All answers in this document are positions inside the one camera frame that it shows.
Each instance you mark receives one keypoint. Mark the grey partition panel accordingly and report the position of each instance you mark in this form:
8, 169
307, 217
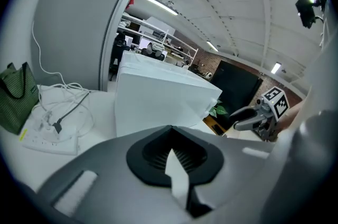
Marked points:
76, 22

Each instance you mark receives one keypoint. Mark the white metal shelving unit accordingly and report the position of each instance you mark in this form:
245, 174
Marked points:
161, 35

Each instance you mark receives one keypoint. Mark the white power strip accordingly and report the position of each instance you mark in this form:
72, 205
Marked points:
52, 142

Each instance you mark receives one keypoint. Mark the person's right forearm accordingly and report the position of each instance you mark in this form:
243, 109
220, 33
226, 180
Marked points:
290, 116

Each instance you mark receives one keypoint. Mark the green leafy plant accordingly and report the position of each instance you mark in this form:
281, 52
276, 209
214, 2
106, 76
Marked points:
217, 110

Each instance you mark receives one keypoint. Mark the white countertop appliance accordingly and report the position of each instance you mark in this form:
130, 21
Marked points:
158, 96

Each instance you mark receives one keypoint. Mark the green striped tote bag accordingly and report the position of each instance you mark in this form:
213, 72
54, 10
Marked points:
16, 98

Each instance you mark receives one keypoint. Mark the large black screen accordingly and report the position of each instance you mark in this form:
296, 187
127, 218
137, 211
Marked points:
235, 85

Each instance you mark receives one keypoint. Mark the long ceiling light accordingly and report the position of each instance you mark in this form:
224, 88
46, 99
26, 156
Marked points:
161, 5

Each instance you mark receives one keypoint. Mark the black mounted monitor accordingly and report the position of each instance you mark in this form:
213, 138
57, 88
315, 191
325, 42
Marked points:
306, 10

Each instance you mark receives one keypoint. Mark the black office chair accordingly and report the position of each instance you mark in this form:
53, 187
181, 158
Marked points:
118, 51

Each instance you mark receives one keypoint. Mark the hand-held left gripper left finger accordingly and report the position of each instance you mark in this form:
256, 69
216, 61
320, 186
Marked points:
111, 164

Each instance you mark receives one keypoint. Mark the short ceiling light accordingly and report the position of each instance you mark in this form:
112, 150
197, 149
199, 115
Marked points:
275, 67
212, 46

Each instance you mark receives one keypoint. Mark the brown wooden table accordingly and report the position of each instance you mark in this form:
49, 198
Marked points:
215, 125

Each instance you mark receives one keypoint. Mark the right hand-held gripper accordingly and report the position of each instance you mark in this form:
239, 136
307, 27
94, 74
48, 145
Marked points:
272, 112

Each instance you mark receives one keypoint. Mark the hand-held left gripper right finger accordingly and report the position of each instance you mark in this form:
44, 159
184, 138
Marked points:
237, 178

